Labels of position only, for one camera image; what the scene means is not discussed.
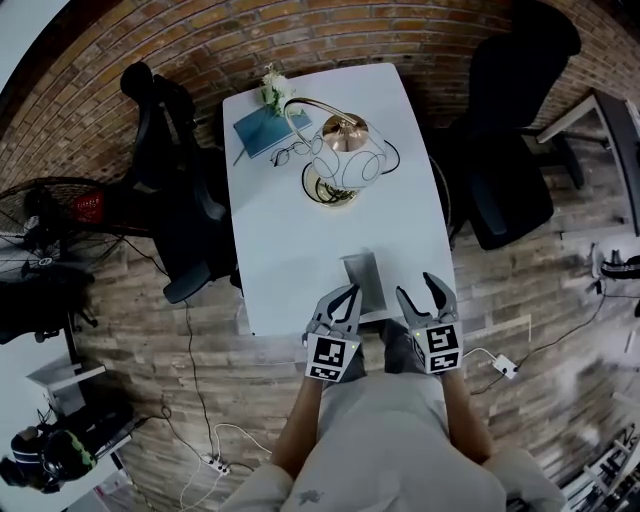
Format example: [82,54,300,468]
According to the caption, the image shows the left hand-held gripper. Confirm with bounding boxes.
[303,282,364,384]

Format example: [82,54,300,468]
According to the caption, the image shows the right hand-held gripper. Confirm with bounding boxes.
[395,271,464,376]

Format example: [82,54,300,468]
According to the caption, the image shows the person's right forearm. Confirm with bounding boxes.
[438,368,495,465]

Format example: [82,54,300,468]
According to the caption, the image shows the person's left forearm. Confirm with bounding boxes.
[271,376,327,482]

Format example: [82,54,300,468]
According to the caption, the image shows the person's grey trousers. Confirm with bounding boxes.
[348,318,432,377]

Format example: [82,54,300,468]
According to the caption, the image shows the white power adapter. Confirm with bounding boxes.
[491,353,522,382]

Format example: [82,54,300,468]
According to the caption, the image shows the person's light shirt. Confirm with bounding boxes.
[218,368,569,512]

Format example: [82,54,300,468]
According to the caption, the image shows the gold lamp with globe shade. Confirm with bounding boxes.
[283,96,392,207]

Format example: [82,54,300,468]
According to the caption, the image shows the black-rimmed eyeglasses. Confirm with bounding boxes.
[269,140,314,168]

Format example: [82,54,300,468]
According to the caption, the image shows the black high-back office chair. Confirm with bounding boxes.
[448,0,585,252]

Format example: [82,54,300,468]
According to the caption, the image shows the white power strip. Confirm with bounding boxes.
[199,451,233,477]

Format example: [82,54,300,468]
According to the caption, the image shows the blue notebook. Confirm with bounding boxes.
[232,106,315,167]

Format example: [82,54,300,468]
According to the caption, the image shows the black mesh office chair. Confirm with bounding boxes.
[118,61,242,305]

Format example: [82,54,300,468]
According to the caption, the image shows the white flower bouquet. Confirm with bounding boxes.
[258,63,297,119]

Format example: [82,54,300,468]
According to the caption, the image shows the dark-top side table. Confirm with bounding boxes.
[536,86,640,237]

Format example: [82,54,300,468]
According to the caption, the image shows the red box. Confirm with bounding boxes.
[69,189,107,227]

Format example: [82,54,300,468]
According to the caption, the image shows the white shelf unit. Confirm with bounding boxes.
[23,361,137,462]

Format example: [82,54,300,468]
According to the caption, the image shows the black armrest office chair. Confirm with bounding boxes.
[0,268,100,347]

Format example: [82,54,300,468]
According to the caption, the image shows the large black floor fan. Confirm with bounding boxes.
[0,176,152,332]

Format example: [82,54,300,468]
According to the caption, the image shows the black lamp power cable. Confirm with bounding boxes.
[381,139,402,177]

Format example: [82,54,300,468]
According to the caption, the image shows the white floor cable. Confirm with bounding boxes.
[177,422,274,509]

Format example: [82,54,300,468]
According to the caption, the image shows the long black floor cable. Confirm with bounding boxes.
[183,298,222,457]

